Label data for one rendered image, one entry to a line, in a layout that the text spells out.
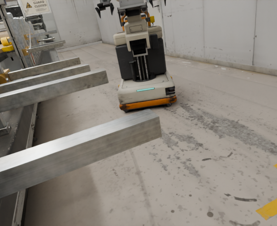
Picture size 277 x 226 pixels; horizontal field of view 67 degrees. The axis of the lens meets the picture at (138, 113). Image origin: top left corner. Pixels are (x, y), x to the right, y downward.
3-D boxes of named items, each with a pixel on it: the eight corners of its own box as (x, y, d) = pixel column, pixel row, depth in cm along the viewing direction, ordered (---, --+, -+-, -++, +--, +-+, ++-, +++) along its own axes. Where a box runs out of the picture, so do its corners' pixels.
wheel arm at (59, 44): (63, 46, 180) (62, 41, 178) (64, 46, 177) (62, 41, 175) (9, 58, 167) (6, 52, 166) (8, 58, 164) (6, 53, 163)
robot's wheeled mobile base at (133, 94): (123, 92, 288) (120, 74, 277) (169, 84, 283) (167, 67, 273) (119, 112, 227) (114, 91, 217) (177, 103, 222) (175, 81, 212)
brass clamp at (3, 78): (15, 79, 89) (10, 68, 87) (10, 86, 78) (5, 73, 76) (-1, 83, 88) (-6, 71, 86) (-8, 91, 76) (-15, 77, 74)
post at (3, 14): (32, 74, 151) (4, 5, 132) (31, 75, 147) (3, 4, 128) (25, 75, 150) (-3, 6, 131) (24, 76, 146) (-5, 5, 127)
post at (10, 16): (35, 74, 175) (11, 12, 155) (35, 75, 172) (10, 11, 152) (31, 76, 174) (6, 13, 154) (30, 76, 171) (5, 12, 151)
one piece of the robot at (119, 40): (124, 84, 275) (110, 15, 240) (166, 77, 271) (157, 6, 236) (123, 92, 245) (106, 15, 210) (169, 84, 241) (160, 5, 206)
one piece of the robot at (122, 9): (121, 26, 201) (116, 1, 192) (149, 21, 199) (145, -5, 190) (119, 27, 187) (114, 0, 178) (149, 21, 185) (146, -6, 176)
